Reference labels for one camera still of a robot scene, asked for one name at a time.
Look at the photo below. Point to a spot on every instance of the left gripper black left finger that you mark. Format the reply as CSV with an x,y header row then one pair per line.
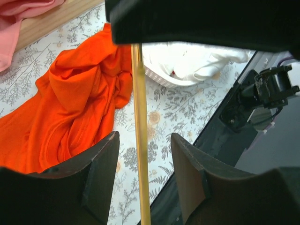
x,y
75,192

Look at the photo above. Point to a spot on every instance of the white cloth in basket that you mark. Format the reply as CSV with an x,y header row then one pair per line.
x,y
191,62

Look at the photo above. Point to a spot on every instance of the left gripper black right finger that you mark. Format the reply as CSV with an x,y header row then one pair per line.
x,y
214,193

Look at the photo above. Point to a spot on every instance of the black base bar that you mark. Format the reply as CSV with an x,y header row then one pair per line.
x,y
218,140

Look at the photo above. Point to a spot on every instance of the yellow plastic hanger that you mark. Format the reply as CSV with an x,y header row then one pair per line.
x,y
140,107

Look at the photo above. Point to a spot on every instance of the salmon pink pleated garment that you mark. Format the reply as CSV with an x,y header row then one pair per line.
x,y
12,12

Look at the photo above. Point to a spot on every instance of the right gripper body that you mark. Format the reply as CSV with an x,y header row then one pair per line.
x,y
264,25

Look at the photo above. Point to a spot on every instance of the wooden rack with tray base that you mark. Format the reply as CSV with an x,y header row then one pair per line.
x,y
37,27

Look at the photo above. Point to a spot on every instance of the orange t-shirt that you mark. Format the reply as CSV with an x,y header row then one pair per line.
x,y
74,106

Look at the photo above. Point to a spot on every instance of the white plastic laundry basket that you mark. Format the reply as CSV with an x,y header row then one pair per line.
x,y
164,77

